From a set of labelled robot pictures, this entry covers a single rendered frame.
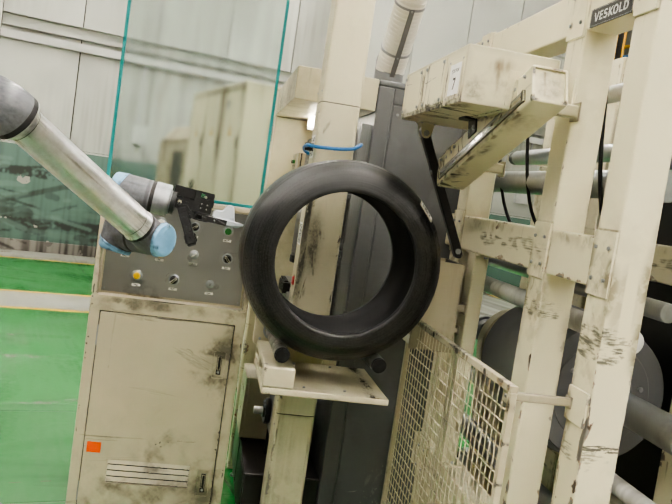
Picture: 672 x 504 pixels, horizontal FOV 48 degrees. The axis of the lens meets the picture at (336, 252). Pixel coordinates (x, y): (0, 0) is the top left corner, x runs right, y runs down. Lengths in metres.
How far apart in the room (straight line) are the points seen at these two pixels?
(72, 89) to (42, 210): 1.68
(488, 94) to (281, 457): 1.38
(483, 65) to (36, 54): 9.46
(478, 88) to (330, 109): 0.68
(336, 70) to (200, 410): 1.30
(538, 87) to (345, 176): 0.57
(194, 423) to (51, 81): 8.57
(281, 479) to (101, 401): 0.71
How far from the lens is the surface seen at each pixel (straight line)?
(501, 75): 1.98
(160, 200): 2.14
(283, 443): 2.62
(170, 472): 2.94
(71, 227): 11.03
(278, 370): 2.16
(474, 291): 2.57
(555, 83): 1.94
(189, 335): 2.79
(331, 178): 2.09
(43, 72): 11.06
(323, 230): 2.48
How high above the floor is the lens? 1.37
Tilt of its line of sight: 4 degrees down
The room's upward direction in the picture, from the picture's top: 8 degrees clockwise
